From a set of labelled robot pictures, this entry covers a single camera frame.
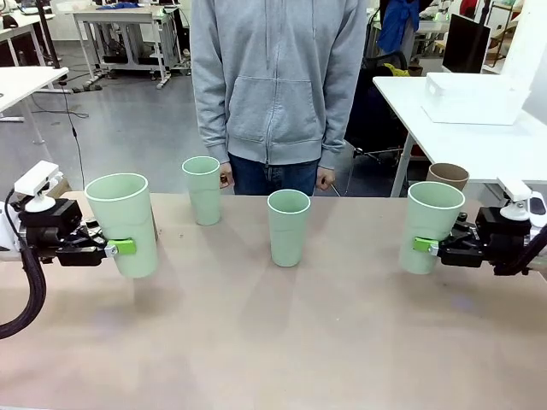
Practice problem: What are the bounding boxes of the brown paper cup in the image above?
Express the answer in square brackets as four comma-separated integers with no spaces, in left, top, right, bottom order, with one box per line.
[426,162,470,196]

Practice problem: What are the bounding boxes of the small white table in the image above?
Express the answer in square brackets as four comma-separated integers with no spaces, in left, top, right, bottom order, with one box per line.
[0,67,70,145]

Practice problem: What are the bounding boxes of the black tripod pole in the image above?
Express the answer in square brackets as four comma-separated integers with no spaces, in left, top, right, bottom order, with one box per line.
[35,0,62,70]

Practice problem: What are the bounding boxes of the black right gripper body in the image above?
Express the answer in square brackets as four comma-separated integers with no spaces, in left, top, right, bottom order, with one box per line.
[438,206,533,269]

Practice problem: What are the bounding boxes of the person's left forearm grey sleeve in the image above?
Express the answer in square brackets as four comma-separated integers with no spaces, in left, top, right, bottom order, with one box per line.
[318,80,358,170]

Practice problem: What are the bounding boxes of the white background desk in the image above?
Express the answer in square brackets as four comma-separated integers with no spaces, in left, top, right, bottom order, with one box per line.
[0,8,56,67]

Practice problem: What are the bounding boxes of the person's left hand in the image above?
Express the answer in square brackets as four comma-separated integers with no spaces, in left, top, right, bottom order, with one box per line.
[315,167,339,191]

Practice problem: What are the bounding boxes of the blue jacket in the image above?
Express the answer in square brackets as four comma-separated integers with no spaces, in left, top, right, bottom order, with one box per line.
[377,0,423,56]

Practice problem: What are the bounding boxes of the black office chair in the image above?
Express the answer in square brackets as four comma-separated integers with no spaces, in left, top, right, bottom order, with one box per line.
[344,50,414,173]

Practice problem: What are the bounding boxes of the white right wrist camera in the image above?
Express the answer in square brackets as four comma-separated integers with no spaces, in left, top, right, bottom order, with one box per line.
[496,175,533,222]

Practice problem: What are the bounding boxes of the person in grey hoodie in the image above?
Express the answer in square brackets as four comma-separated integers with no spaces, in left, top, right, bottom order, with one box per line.
[190,0,368,197]

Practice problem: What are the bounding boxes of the black monitor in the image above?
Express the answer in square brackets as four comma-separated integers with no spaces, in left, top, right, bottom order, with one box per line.
[442,13,491,74]

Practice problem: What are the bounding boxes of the black left arm cable sleeve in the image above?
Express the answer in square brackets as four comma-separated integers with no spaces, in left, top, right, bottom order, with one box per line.
[0,190,48,341]

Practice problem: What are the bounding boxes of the large white table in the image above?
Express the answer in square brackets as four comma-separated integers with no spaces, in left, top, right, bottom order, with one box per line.
[372,75,547,198]

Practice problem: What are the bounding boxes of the light green plastic cup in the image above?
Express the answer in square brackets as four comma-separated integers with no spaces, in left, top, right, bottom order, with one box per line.
[397,181,466,276]
[267,189,311,268]
[181,155,222,226]
[84,172,160,279]

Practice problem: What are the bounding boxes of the white plastic basket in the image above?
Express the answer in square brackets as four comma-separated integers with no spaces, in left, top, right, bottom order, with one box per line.
[421,72,531,126]

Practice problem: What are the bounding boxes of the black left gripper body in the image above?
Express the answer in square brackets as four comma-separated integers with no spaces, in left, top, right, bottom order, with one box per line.
[19,198,108,267]

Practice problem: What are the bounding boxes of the person's right forearm grey sleeve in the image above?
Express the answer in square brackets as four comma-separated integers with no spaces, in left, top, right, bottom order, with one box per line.
[192,80,232,167]

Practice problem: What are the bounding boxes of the grey metal workbench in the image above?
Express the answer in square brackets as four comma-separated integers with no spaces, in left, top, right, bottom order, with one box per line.
[72,4,191,90]

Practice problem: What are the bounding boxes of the thin black floor cable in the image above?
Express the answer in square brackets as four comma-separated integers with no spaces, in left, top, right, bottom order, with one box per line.
[32,83,89,191]

